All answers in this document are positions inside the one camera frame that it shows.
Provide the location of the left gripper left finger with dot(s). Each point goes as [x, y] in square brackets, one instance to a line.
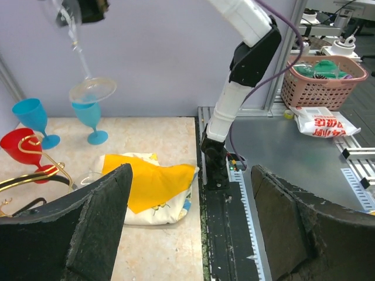
[75, 237]

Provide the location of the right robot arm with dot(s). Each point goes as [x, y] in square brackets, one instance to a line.
[251, 58]

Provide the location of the white red printed bag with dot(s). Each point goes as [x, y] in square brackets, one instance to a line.
[319, 122]

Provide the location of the yellow floral cloth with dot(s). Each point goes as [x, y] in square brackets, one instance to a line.
[159, 194]

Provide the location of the gold wire glass rack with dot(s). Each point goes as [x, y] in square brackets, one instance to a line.
[45, 174]

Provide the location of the pink plastic basket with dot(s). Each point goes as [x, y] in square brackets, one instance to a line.
[321, 81]

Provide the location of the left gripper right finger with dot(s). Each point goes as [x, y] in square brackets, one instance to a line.
[307, 237]

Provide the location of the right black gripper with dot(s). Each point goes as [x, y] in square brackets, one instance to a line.
[93, 11]

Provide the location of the clear wine glass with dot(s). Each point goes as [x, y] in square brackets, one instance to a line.
[67, 17]
[87, 178]

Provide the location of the red wine glass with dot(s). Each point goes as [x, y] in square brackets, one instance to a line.
[23, 146]

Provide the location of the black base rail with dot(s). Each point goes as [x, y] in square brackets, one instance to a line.
[229, 242]

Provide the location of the aluminium frame rail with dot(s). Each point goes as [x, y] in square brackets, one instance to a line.
[360, 173]

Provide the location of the blue wine glass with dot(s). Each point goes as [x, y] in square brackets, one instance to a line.
[32, 114]
[89, 115]

